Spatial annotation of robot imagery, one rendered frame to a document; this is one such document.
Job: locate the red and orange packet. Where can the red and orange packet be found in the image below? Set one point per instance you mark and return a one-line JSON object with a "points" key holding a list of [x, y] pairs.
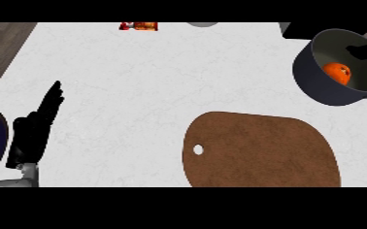
{"points": [[139, 26]]}

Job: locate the brown wooden cutting board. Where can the brown wooden cutting board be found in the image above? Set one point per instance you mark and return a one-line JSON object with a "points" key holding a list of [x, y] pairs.
{"points": [[260, 150]]}

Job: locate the dark blue round object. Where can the dark blue round object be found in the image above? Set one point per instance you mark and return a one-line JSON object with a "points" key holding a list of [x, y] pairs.
{"points": [[1, 136]]}

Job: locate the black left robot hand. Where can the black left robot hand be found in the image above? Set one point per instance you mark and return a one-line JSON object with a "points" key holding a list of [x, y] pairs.
{"points": [[35, 132]]}

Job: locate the dark grey pot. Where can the dark grey pot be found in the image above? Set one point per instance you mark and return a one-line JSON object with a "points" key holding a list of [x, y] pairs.
{"points": [[315, 77]]}

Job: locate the orange squash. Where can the orange squash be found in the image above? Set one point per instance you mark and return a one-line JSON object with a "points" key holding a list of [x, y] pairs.
{"points": [[337, 72]]}

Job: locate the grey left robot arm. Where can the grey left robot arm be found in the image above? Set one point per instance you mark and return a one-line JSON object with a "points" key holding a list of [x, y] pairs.
{"points": [[23, 176]]}

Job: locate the black appliance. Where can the black appliance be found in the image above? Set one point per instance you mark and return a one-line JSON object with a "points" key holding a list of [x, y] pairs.
{"points": [[305, 30]]}

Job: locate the grey round object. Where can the grey round object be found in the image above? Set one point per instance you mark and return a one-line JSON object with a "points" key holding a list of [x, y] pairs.
{"points": [[203, 24]]}

